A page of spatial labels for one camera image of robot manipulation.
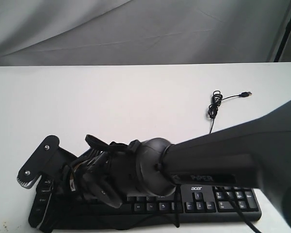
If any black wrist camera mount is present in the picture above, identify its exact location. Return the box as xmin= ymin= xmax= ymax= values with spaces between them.
xmin=16 ymin=135 xmax=77 ymax=189

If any black tripod stand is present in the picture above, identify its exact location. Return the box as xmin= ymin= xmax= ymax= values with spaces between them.
xmin=274 ymin=17 xmax=291 ymax=63

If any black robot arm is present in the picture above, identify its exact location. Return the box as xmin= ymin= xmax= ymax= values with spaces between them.
xmin=73 ymin=100 xmax=291 ymax=228

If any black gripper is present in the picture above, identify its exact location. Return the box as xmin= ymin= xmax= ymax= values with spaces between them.
xmin=60 ymin=145 xmax=141 ymax=208

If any grey backdrop cloth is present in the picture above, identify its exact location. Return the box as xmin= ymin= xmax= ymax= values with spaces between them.
xmin=0 ymin=0 xmax=291 ymax=66

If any black acer keyboard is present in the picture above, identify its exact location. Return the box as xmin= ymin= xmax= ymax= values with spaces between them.
xmin=28 ymin=178 xmax=261 ymax=233

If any black USB cable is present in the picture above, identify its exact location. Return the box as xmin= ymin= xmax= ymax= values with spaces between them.
xmin=206 ymin=90 xmax=253 ymax=134

